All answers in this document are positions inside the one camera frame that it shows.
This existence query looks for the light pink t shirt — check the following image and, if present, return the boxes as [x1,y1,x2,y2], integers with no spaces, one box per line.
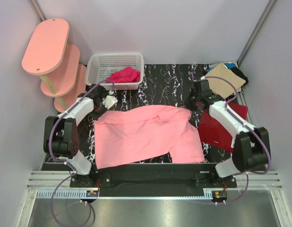
[94,105,205,169]

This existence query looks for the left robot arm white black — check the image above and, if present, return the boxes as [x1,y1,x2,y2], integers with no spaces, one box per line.
[43,84,108,187]

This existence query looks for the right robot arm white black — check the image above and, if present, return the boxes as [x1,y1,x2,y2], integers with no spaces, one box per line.
[184,79,271,188]

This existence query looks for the beige folded t shirt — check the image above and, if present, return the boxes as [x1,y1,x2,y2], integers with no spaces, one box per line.
[205,63,246,99]

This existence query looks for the red plastic folding board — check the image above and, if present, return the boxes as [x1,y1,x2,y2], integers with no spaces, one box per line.
[198,101,248,154]

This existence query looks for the magenta t shirt in basket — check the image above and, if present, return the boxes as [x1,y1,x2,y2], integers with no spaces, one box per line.
[108,67,141,83]

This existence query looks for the white plastic laundry basket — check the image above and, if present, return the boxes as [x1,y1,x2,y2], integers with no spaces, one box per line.
[85,52,144,90]

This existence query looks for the blue folded garment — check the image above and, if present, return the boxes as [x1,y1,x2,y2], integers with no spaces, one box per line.
[206,62,237,72]

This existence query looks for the black folded garment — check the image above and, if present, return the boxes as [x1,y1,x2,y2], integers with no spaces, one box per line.
[230,67,249,92]

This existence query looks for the pink three tier shelf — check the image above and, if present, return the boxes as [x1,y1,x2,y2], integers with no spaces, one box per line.
[22,18,86,113]

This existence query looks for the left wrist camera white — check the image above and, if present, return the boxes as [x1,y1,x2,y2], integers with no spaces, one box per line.
[103,90,118,110]

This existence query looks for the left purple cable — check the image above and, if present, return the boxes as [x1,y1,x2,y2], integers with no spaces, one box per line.
[49,79,116,227]

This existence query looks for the purple cable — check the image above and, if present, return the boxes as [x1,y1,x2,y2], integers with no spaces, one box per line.
[49,79,116,227]
[200,75,272,205]

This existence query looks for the right corner aluminium post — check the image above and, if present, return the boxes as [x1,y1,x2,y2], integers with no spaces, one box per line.
[237,0,278,67]

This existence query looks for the corner aluminium post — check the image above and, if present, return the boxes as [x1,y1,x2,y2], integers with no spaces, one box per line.
[28,0,46,22]
[237,0,278,67]

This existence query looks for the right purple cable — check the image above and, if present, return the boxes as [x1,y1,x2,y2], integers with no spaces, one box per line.
[200,75,272,205]

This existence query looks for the aluminium frame rail front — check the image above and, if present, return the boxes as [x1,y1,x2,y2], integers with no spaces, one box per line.
[27,171,282,201]

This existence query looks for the left corner aluminium post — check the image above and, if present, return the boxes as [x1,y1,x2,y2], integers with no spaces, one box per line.
[28,0,46,22]

